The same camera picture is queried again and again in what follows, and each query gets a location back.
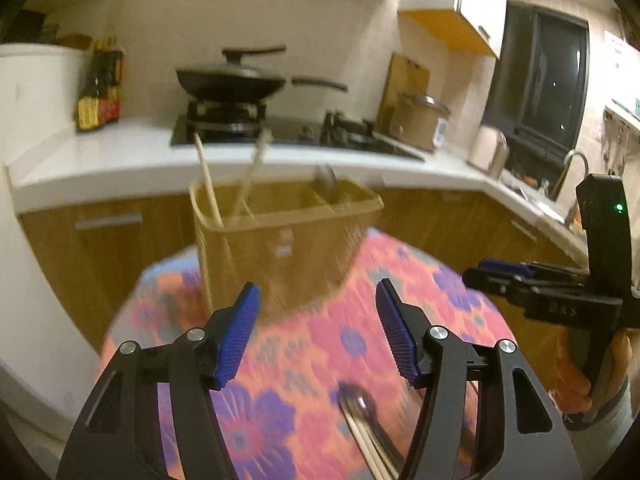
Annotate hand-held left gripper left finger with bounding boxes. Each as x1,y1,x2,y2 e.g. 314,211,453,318
56,281,262,480

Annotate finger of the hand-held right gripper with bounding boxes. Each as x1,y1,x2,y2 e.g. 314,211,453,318
462,259,591,307
517,261,590,287

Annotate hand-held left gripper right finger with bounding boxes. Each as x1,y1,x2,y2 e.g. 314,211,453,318
375,278,585,480

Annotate metal spoon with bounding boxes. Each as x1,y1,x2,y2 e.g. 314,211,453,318
336,381,401,480
314,164,342,203

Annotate tan plastic utensil basket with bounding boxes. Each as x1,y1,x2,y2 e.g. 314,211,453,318
189,176,385,321

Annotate wooden chopstick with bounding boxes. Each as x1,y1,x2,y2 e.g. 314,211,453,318
352,410,401,480
346,410,388,480
240,129,274,223
231,130,268,221
194,132,224,228

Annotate person's right forearm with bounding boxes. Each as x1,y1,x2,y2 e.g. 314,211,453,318
564,377,633,466

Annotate person's right hand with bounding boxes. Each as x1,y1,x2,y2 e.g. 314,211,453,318
554,331,632,417

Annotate floral tablecloth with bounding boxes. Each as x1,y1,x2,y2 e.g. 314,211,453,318
97,227,556,480

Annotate chrome faucet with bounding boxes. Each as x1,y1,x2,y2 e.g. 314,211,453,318
550,150,591,201

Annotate small pale bottle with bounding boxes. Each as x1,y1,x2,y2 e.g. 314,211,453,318
489,130,509,179

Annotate white thermos jug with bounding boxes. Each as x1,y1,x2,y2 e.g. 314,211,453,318
469,125,497,173

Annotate dark window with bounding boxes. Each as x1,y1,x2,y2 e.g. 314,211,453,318
482,2,591,153

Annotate beige rice cooker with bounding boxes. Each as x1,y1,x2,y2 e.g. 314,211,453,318
387,91,452,152

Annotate black gas stove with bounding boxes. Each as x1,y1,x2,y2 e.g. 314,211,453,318
170,101,426,162

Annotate white kitchen countertop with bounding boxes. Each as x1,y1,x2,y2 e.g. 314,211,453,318
5,115,588,261

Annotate wooden cutting board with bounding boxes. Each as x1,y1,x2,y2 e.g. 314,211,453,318
376,52,431,131

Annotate black wok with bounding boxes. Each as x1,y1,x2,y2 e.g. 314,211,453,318
175,67,348,103

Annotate wide dark sauce bottle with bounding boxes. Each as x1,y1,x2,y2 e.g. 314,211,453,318
97,37,125,123

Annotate slim dark sauce bottle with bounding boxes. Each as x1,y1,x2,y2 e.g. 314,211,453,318
76,40,108,133

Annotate black wok lid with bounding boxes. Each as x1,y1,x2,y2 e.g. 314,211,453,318
197,45,288,78

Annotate white refrigerator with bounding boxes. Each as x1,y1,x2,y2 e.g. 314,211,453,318
0,42,108,426

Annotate silver cabinet handle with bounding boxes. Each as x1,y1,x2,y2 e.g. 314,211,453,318
75,213,144,231
510,219,540,242

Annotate white wall rack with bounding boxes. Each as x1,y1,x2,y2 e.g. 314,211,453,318
602,97,640,133

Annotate white wall notice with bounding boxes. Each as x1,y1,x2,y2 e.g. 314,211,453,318
604,30,640,92

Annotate white wall cabinet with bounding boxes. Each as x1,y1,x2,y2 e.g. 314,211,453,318
397,0,508,58

